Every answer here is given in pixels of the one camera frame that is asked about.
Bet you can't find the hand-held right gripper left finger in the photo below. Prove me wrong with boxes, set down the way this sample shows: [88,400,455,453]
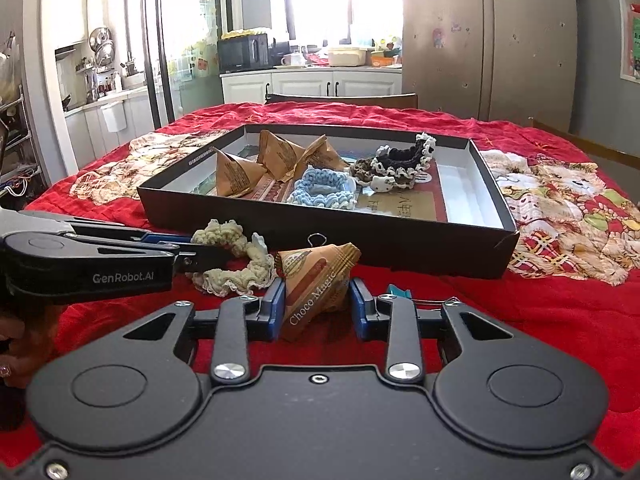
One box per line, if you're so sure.
[122,277,287,387]

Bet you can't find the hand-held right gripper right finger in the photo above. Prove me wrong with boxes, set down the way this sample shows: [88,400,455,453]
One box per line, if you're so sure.
[349,277,516,387]

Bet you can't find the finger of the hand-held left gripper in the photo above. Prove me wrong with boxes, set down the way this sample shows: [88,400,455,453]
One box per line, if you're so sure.
[70,224,181,253]
[172,244,237,272]

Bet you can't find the gold triangular snack packet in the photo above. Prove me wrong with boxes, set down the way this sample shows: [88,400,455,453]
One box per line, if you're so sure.
[275,241,362,343]
[300,135,351,173]
[257,130,306,181]
[215,147,268,198]

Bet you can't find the cream knitted scrunchie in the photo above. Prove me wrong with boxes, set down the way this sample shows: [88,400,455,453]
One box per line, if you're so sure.
[186,219,277,297]

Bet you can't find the shallow black cardboard box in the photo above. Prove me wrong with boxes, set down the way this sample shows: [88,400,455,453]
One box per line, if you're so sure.
[136,123,521,280]

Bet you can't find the light blue knitted scrunchie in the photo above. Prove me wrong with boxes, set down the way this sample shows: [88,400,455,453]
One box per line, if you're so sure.
[287,165,357,209]

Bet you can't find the black and white lace scrunchie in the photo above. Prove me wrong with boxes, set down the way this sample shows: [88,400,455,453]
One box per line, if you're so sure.
[375,132,435,186]

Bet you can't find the person's left hand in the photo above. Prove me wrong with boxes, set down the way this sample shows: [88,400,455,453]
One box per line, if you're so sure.
[0,304,57,391]

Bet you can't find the grey kitchen counter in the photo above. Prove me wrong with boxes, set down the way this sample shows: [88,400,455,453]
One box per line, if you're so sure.
[64,87,156,171]

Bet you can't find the white hanging bin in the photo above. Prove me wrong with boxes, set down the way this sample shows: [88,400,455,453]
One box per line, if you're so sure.
[100,100,125,133]

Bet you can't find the brown knitted scrunchie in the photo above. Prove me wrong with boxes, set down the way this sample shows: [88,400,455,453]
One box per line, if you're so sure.
[348,156,401,186]

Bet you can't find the red printed blanket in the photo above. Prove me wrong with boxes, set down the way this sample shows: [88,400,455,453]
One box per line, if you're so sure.
[22,101,640,461]

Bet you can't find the white kitchen cabinet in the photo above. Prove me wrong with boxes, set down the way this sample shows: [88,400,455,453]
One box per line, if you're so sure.
[220,67,403,106]

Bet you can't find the steel pot lids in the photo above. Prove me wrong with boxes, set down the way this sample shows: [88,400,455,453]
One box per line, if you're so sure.
[89,26,118,68]

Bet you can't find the black microwave oven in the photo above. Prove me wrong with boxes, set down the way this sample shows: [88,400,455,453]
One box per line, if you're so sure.
[216,33,271,73]

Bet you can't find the glass sliding door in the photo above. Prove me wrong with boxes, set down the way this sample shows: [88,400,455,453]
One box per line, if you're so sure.
[122,0,231,126]

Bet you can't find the wooden chair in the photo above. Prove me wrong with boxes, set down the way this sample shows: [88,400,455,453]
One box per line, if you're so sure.
[265,92,418,110]
[532,119,640,162]

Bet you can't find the yellow lace cloth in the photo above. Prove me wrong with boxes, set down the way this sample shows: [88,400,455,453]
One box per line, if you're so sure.
[221,27,268,41]

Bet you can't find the cream plastic container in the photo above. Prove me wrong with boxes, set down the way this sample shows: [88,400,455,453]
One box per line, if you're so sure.
[326,46,368,67]

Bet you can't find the beige two-door refrigerator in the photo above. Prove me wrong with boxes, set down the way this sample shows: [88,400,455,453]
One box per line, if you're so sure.
[401,0,581,133]

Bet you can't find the bright window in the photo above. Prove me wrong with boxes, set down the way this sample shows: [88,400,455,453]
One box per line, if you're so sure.
[287,0,406,46]

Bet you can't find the white wall shelf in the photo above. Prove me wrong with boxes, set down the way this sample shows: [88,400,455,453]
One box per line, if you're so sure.
[612,0,640,81]

